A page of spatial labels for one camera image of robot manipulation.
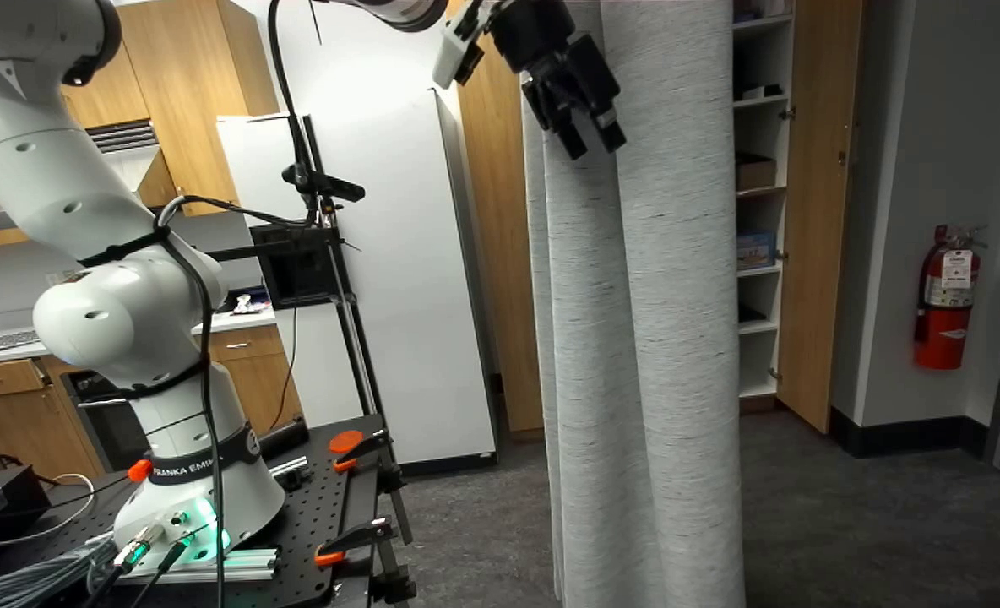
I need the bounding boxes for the orange black bar clamp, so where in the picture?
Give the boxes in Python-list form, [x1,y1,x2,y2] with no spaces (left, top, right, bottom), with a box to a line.
[325,424,405,479]

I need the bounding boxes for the blue packages on shelf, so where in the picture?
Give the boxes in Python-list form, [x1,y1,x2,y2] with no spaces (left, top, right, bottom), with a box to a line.
[732,225,779,274]

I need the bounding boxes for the black camera stand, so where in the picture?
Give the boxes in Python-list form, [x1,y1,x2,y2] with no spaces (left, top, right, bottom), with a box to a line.
[264,0,419,608]

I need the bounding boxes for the black built-in oven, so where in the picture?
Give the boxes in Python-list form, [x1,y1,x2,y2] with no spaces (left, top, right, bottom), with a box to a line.
[62,372,151,474]

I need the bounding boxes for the small orange handle clamp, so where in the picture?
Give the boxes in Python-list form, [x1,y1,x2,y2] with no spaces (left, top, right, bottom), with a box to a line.
[312,544,396,575]

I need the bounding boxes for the wooden wall kitchen cabinets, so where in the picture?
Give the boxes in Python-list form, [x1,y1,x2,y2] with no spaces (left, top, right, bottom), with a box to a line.
[0,0,289,258]

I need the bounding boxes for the white refrigerator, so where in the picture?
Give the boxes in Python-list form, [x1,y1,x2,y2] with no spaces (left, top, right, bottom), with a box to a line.
[211,0,499,469]

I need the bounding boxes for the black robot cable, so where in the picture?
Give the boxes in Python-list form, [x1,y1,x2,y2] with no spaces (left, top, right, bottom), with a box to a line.
[151,193,333,608]

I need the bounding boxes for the wooden base kitchen cabinets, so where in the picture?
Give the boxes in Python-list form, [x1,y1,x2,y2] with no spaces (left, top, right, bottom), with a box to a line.
[0,321,307,482]

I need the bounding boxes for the white cable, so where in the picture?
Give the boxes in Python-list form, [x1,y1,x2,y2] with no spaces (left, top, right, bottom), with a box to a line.
[0,469,100,557]

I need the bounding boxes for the black exterior camera box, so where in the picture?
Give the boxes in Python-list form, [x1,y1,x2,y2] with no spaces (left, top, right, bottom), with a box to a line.
[246,218,343,311]

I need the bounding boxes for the red fire extinguisher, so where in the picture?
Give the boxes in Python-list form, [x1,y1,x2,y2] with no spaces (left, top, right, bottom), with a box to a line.
[911,223,989,374]

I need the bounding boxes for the wooden cabinet side panel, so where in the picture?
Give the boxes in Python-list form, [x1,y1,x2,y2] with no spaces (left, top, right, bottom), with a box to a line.
[456,61,548,444]

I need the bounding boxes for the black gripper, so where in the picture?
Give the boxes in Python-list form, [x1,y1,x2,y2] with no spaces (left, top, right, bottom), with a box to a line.
[487,0,630,161]

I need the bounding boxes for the white textured fabric curtain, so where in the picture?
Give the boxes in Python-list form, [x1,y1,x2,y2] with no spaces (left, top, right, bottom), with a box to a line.
[516,0,750,608]

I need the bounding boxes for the cardboard box on shelf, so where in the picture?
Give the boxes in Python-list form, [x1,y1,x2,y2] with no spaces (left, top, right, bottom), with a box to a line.
[732,156,779,193]

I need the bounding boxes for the white open shelf unit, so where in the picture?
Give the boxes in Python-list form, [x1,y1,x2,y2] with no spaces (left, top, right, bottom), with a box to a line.
[728,0,797,405]

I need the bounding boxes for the tall wooden door panel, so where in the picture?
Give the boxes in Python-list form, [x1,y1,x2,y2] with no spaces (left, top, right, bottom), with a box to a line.
[775,0,869,438]

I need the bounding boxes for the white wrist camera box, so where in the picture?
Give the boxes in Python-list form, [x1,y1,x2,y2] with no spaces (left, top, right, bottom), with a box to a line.
[429,3,492,90]

